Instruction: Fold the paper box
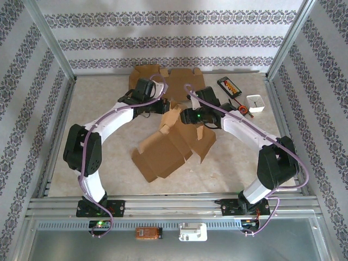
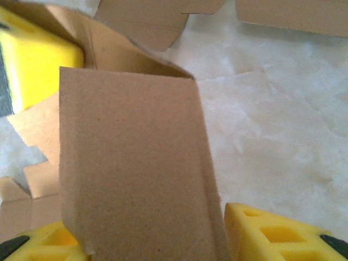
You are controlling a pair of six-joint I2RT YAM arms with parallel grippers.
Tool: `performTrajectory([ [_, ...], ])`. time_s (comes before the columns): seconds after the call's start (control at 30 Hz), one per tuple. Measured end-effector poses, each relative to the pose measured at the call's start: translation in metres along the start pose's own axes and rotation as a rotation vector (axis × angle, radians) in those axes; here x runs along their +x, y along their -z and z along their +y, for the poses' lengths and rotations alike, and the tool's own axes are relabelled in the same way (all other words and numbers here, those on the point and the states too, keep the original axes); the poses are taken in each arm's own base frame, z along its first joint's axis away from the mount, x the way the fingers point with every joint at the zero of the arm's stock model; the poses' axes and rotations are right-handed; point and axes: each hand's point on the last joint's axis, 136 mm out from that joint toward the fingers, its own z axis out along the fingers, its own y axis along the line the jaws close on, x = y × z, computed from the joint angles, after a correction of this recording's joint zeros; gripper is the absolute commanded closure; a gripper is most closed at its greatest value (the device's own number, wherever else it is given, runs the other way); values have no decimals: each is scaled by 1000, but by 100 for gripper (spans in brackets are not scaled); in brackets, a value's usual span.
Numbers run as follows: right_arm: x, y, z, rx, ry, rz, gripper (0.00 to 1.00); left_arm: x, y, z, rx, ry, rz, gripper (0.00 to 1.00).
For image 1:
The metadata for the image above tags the orange electronic module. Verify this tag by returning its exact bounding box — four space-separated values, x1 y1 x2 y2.
135 227 163 241

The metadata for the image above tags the aluminium mounting rail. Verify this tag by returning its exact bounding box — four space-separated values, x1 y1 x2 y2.
26 193 323 219

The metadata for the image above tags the white square clock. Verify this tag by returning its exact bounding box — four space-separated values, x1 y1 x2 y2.
245 94 266 114

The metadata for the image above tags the orange black tape measure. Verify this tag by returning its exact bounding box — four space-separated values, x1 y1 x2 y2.
229 98 258 119

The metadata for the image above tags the brown cardboard box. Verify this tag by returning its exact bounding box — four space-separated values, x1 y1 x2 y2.
132 102 217 183
128 64 206 105

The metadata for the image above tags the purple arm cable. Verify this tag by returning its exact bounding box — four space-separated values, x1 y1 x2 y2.
77 73 169 239
183 83 310 237

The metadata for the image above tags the grey metal sheet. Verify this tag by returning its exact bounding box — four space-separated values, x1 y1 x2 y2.
26 217 331 261

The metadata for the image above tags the white plastic bracket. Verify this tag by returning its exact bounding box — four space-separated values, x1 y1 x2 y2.
178 222 208 242

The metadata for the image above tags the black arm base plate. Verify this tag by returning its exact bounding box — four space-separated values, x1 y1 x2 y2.
220 197 271 218
76 200 126 218

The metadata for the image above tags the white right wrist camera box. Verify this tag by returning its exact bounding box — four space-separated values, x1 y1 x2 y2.
189 91 201 111

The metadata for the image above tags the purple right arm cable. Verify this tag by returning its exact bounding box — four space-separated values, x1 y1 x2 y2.
183 83 310 237

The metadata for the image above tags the aluminium side rail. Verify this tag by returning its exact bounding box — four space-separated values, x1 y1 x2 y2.
264 73 310 196
38 77 78 198

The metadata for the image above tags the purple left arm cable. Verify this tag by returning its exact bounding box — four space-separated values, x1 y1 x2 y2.
77 73 169 239

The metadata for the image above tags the aluminium frame post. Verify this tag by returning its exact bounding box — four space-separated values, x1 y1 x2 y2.
23 0 77 81
266 0 321 81

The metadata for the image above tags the grey slotted cable duct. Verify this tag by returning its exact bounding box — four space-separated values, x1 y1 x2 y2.
36 219 243 231

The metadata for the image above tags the small controller circuit board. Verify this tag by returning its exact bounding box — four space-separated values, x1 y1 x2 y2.
89 219 113 229
240 217 262 229

